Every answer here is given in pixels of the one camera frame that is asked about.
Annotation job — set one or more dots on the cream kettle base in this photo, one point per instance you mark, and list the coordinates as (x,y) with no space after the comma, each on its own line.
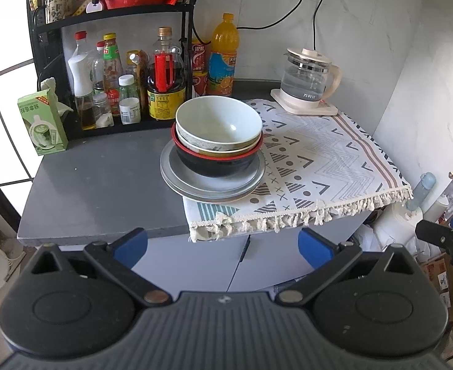
(307,108)

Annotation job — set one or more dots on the white appliance base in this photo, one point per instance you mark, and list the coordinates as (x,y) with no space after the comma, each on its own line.
(398,223)

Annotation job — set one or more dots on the red drink can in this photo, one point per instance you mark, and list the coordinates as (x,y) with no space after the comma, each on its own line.
(199,59)
(200,83)

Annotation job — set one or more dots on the glass electric kettle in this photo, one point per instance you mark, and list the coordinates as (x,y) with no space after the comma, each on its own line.
(303,81)

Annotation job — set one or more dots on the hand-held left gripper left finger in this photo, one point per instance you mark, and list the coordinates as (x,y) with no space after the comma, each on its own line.
(132,244)

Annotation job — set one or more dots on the clear glass jar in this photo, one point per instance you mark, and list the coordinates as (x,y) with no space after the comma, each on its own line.
(102,111)

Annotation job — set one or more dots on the green label sauce bottle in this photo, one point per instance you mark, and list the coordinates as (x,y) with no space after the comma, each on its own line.
(112,57)

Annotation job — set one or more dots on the white plate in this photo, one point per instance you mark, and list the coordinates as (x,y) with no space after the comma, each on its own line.
(215,201)

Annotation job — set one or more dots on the blue baby bottle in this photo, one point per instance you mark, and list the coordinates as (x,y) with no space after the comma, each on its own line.
(423,189)

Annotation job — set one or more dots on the white squeeze bottle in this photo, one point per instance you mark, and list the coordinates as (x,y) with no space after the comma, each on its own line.
(436,208)

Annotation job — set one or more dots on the white crumpled cloth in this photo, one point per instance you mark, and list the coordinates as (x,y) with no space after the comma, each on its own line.
(55,96)

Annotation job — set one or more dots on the black metal rack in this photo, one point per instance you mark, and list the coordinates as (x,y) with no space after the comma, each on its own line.
(114,16)

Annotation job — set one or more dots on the glass jar printed label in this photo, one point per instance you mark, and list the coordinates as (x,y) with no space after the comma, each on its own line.
(56,5)

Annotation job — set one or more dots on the patterned fringed table cloth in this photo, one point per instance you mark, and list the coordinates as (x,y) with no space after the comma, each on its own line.
(326,154)

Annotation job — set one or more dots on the white plate cutlery print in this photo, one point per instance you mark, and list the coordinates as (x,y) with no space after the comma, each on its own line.
(215,185)

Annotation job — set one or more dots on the cream bowl yellow pattern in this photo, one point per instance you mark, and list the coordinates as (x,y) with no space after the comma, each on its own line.
(226,154)

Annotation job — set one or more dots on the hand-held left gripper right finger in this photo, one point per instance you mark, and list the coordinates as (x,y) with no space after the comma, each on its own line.
(315,248)

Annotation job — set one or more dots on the green carton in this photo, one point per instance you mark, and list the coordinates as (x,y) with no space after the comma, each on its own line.
(41,123)

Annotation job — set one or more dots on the orange juice bottle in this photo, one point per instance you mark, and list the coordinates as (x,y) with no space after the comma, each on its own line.
(222,46)

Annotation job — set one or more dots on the small green bottle white cap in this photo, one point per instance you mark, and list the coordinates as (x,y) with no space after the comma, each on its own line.
(128,86)

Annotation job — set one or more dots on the cream bowl leaf print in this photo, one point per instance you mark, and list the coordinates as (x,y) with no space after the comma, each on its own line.
(211,119)

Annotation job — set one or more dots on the clear bottle red cap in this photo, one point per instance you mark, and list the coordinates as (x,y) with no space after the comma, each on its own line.
(80,46)

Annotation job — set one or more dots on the red and black bowl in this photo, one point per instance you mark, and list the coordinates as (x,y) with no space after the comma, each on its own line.
(211,167)

